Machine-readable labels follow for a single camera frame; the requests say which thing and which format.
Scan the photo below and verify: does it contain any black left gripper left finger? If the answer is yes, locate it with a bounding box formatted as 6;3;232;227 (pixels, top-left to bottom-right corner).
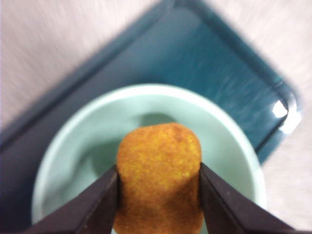
24;165;120;234

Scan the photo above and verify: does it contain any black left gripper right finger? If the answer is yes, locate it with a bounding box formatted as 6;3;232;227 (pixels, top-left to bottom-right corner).
199;162;300;234

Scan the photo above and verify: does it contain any teal ceramic bowl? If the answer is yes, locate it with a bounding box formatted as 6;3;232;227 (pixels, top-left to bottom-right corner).
31;83;268;231

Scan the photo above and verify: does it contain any orange-brown fruit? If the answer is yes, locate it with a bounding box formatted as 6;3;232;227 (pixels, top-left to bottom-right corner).
114;123;203;234

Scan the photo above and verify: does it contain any dark green rectangular tray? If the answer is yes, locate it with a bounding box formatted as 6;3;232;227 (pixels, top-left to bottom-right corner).
0;0;303;227

